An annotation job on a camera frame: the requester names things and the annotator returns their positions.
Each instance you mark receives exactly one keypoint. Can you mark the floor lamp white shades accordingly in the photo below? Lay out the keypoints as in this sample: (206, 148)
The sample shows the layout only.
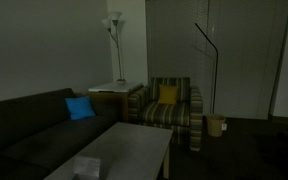
(119, 56)

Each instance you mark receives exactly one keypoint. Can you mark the thin black floor lamp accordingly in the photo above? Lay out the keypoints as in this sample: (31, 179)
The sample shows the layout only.
(216, 66)

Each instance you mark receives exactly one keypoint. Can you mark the blue pillow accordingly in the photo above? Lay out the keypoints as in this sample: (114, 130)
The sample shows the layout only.
(80, 108)

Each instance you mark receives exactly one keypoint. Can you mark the small white tag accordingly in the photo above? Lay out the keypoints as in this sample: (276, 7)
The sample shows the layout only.
(224, 127)

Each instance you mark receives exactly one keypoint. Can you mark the wicker waste basket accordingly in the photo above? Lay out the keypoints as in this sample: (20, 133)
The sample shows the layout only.
(215, 125)

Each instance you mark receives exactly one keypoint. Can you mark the striped armchair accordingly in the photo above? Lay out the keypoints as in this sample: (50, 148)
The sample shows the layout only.
(165, 113)

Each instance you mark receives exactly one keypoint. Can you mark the wooden side table white top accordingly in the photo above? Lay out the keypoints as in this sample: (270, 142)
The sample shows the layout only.
(115, 88)

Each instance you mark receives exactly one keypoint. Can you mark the dark fabric sofa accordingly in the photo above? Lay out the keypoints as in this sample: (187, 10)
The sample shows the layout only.
(34, 136)

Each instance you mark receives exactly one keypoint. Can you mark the yellow pillow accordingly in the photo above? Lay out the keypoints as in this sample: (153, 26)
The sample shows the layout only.
(168, 94)

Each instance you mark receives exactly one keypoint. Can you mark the window blinds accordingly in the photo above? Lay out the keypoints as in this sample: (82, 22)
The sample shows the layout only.
(177, 40)

